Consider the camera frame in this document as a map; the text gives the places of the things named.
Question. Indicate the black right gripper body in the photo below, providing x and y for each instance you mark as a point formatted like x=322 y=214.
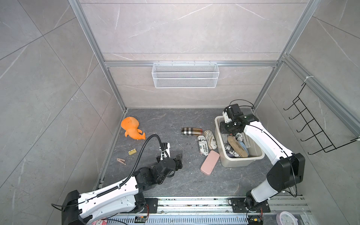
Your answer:
x=227 y=128

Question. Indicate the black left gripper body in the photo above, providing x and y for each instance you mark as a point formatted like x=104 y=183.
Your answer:
x=176 y=166

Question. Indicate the tan fabric case front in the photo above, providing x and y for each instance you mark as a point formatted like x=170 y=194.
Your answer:
x=237 y=147

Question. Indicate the beige plastic storage bin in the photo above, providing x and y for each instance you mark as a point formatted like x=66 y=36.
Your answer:
x=255 y=152

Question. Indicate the newspaper print case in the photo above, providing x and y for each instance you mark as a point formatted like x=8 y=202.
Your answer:
x=203 y=146

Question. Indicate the pink case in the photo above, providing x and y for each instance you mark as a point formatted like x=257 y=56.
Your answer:
x=209 y=163

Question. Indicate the plaid glasses case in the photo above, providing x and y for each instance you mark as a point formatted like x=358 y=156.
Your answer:
x=192 y=131

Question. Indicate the newspaper flag case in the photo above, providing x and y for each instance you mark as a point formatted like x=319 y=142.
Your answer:
x=239 y=137

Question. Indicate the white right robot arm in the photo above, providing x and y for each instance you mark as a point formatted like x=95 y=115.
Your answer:
x=288 y=168

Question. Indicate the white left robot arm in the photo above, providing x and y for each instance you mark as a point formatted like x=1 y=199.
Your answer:
x=125 y=196

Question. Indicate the map print glasses case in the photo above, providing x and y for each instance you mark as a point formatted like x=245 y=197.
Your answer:
x=210 y=139

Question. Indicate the small yellow clip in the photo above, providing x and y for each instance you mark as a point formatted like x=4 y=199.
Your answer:
x=133 y=151

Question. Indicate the wooden clothespin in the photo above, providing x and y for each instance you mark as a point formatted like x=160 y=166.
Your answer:
x=122 y=161

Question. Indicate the orange plush toy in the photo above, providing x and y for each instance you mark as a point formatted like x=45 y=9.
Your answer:
x=130 y=125

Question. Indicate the pink flower toy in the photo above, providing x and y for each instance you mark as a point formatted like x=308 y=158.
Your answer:
x=100 y=222

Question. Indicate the white round clock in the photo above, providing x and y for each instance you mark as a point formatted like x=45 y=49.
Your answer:
x=286 y=218

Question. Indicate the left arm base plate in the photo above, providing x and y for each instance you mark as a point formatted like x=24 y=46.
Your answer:
x=152 y=203

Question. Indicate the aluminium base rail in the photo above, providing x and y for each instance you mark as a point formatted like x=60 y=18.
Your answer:
x=214 y=210

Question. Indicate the black wire hook rack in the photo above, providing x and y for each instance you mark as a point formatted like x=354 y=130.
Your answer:
x=312 y=124

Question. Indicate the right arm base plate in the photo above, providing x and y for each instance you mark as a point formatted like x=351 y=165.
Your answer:
x=239 y=204

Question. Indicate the white wire mesh basket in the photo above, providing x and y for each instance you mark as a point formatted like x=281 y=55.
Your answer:
x=185 y=75

